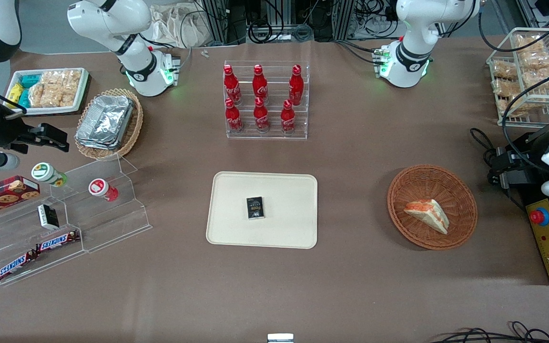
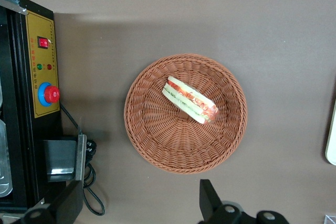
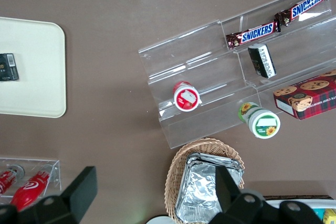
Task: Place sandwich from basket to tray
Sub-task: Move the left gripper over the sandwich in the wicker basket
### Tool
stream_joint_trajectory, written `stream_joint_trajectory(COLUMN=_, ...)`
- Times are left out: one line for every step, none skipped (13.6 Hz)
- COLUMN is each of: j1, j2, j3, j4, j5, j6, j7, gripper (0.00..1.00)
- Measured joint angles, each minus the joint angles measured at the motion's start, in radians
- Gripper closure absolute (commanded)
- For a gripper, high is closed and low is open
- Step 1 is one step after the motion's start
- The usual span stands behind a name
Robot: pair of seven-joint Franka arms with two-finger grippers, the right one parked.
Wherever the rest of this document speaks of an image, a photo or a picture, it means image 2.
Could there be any black power plug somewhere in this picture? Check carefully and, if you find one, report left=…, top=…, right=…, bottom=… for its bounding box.
left=85, top=140, right=97, bottom=161

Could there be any round brown wicker basket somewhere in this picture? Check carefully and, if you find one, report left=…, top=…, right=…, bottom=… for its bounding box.
left=123, top=53, right=248, bottom=174

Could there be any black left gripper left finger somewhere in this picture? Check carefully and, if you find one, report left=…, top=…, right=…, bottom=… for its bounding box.
left=15, top=179, right=85, bottom=224

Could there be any red knob on blue base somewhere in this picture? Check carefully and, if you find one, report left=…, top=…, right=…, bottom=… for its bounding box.
left=38, top=82, right=60, bottom=107

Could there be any triangle sandwich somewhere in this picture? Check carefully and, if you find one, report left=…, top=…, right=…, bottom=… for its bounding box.
left=161, top=76, right=219, bottom=124

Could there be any red rocker power switch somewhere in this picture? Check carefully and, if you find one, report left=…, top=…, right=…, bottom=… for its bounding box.
left=37, top=36, right=50, bottom=49

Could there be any yellow control panel plate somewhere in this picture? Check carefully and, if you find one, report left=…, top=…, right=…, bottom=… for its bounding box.
left=25, top=10, right=60, bottom=119

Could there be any stainless steel chute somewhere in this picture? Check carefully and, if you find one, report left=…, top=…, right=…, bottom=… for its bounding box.
left=43, top=134, right=87, bottom=183

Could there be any black appliance with glass cabinet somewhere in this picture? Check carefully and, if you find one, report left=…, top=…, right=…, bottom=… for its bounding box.
left=0, top=0, right=87, bottom=224

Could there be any white plastic tray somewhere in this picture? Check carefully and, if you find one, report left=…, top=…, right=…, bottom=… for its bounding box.
left=324, top=103, right=336, bottom=166

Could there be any steel pan inside appliance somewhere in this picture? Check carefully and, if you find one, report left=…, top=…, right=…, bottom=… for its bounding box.
left=0, top=119, right=13, bottom=198

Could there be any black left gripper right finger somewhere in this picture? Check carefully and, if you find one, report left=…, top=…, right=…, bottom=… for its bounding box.
left=198, top=179, right=292, bottom=224

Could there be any black power cable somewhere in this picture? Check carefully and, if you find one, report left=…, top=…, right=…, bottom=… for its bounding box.
left=60, top=104, right=106, bottom=216

